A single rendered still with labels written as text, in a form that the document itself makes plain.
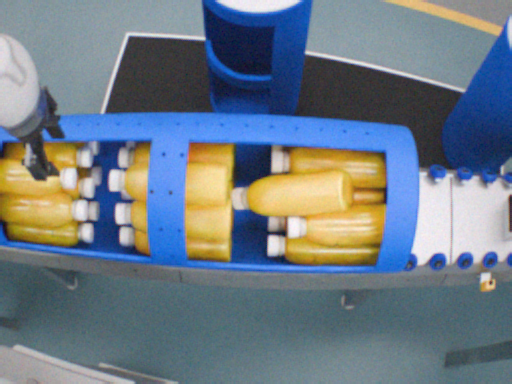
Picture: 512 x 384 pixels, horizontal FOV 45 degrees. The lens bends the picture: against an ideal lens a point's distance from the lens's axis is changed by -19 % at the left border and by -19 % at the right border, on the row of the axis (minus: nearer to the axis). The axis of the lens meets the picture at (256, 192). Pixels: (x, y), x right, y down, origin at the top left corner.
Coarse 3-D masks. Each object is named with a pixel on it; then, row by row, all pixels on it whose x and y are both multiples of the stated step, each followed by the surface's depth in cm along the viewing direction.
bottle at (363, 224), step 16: (352, 208) 131; (368, 208) 131; (384, 208) 131; (304, 224) 131; (320, 224) 130; (336, 224) 130; (352, 224) 130; (368, 224) 130; (320, 240) 131; (336, 240) 130; (352, 240) 131; (368, 240) 131
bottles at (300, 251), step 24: (96, 144) 140; (96, 168) 145; (72, 192) 136; (360, 192) 136; (384, 192) 136; (96, 216) 143; (24, 240) 136; (48, 240) 136; (72, 240) 136; (120, 240) 137; (144, 240) 135; (192, 240) 135; (216, 240) 135; (288, 240) 137; (312, 264) 137; (336, 264) 137; (360, 264) 137
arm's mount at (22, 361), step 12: (0, 348) 129; (0, 360) 129; (12, 360) 129; (24, 360) 129; (36, 360) 129; (0, 372) 128; (12, 372) 128; (24, 372) 128; (36, 372) 128; (48, 372) 128; (60, 372) 128; (72, 372) 128
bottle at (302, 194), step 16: (272, 176) 132; (288, 176) 130; (304, 176) 128; (320, 176) 127; (336, 176) 125; (256, 192) 131; (272, 192) 130; (288, 192) 128; (304, 192) 127; (320, 192) 125; (336, 192) 124; (352, 192) 129; (256, 208) 132; (272, 208) 130; (288, 208) 129; (304, 208) 128; (320, 208) 127; (336, 208) 126
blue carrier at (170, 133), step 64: (0, 128) 128; (64, 128) 127; (128, 128) 127; (192, 128) 127; (256, 128) 127; (320, 128) 128; (384, 128) 131; (128, 256) 131; (256, 256) 143; (384, 256) 127
